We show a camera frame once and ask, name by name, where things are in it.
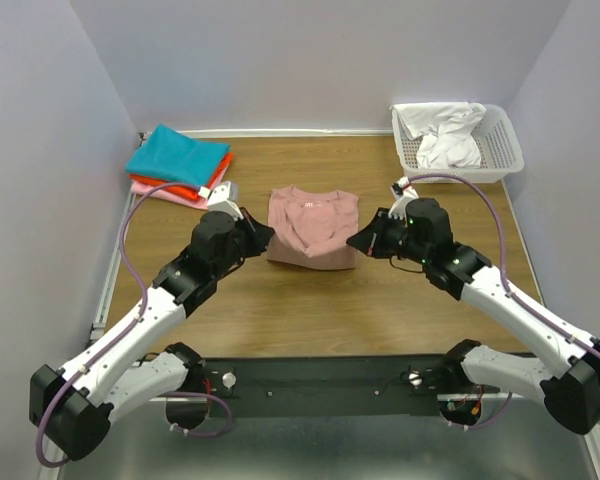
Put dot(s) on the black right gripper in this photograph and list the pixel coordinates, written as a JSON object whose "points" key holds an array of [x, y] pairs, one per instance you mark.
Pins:
{"points": [[379, 232]]}

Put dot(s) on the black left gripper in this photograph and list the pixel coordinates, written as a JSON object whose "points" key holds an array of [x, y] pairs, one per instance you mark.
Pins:
{"points": [[250, 233]]}

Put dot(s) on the dusty pink t-shirt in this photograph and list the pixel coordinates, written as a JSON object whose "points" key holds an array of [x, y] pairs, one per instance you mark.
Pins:
{"points": [[312, 229]]}

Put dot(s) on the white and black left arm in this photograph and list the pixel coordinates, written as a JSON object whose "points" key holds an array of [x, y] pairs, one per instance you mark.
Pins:
{"points": [[75, 405]]}

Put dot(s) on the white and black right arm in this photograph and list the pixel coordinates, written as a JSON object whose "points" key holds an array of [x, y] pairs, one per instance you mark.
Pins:
{"points": [[563, 373]]}

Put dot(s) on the folded orange t-shirt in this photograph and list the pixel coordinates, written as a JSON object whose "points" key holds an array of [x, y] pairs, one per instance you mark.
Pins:
{"points": [[188, 194]]}

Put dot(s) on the folded light pink t-shirt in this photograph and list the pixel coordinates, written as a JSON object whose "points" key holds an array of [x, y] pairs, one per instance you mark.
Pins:
{"points": [[200, 205]]}

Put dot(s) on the folded teal t-shirt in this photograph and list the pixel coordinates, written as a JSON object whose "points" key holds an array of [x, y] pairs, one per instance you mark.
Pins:
{"points": [[173, 157]]}

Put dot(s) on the white crumpled t-shirt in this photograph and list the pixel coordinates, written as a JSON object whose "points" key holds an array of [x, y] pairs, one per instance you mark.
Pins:
{"points": [[444, 130]]}

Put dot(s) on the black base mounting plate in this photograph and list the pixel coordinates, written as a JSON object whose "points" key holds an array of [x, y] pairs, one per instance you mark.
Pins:
{"points": [[328, 386]]}

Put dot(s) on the white perforated plastic basket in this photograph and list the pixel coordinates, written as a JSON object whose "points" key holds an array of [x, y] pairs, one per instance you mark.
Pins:
{"points": [[496, 141]]}

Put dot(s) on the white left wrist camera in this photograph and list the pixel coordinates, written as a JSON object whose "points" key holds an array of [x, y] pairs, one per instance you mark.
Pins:
{"points": [[223, 198]]}

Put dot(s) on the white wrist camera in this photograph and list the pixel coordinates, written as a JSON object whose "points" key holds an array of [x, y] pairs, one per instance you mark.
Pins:
{"points": [[403, 193], [223, 198]]}

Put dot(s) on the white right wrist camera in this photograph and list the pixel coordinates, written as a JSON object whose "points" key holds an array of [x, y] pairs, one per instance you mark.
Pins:
{"points": [[403, 193]]}

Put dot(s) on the aluminium left side rail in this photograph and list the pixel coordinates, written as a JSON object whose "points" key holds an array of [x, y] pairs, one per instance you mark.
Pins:
{"points": [[98, 325]]}

